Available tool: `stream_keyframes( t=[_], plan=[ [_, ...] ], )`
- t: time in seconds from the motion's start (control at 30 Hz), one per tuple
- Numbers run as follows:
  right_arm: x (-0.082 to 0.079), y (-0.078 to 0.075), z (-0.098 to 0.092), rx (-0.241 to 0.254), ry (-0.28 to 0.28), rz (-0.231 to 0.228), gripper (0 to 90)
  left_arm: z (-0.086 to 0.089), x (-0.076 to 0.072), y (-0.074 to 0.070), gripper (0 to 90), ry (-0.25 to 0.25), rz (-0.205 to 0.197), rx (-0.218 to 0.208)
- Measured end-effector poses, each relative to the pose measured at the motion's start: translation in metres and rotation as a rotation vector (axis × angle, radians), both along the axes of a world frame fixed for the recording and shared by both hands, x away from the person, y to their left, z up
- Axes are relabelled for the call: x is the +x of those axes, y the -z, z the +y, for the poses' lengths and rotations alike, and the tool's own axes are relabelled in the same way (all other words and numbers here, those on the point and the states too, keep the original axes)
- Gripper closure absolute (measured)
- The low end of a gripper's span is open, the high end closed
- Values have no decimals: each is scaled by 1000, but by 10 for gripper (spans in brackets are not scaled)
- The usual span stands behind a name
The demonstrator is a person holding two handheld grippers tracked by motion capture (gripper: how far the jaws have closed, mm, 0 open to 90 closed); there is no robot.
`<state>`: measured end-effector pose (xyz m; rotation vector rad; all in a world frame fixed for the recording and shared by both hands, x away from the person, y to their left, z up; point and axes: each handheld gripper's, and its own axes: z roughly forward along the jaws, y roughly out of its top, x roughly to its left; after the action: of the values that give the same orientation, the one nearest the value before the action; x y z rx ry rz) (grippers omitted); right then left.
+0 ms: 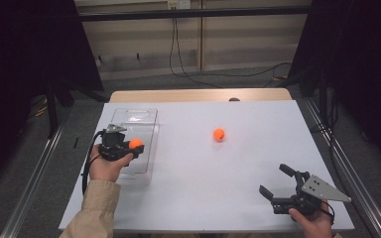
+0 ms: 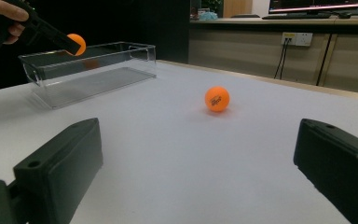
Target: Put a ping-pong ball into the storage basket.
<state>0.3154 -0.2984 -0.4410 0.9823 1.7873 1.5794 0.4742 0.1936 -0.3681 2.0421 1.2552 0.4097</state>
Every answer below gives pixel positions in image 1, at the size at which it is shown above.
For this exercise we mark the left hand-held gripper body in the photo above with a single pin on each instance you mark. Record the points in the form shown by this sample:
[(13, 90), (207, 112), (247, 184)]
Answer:
[(112, 145)]

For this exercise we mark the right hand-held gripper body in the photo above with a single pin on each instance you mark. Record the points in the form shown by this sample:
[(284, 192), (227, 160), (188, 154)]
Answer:
[(306, 198)]

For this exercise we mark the orange ball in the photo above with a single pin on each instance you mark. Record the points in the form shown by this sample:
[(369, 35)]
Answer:
[(135, 143), (219, 135)]

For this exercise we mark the clear plastic container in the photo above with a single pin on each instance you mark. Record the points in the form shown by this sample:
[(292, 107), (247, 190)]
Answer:
[(139, 119)]

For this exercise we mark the person's left hand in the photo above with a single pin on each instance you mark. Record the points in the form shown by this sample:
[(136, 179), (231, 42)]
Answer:
[(107, 170)]

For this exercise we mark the person's right hand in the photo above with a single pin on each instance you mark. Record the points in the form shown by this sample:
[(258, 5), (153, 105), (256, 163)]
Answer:
[(316, 226)]

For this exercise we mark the small black floor item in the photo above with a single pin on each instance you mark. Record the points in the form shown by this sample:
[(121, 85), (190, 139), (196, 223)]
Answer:
[(76, 142)]

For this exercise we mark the white table cover sheet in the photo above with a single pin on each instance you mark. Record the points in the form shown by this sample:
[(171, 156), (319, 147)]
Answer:
[(211, 185)]

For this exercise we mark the black metal stand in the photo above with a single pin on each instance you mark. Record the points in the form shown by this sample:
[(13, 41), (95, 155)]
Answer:
[(51, 112)]

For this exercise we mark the wooden table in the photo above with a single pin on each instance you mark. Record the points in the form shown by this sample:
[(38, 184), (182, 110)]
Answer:
[(178, 95)]

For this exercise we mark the black curtain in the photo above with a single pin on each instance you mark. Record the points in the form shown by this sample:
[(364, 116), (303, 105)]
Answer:
[(360, 66), (20, 66)]

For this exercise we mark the black horizontal bar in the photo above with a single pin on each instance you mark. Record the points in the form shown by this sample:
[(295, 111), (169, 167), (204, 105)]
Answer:
[(195, 14)]

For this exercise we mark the metal floor rail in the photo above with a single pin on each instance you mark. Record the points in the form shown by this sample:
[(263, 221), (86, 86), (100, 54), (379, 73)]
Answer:
[(29, 191), (360, 195)]

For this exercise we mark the white wall socket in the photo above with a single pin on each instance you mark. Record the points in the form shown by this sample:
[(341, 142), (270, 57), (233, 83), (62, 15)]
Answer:
[(178, 4)]

